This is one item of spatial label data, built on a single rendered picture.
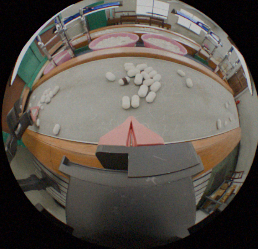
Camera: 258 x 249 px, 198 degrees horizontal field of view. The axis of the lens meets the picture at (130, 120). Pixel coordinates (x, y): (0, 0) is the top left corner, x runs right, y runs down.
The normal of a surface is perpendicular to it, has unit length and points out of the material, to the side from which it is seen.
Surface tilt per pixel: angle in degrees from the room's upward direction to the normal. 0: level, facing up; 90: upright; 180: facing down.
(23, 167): 90
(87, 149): 45
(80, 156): 0
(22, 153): 90
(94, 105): 0
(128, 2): 90
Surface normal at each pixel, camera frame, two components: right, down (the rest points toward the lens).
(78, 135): 0.00, -0.23
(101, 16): -0.05, 0.97
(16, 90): 1.00, 0.00
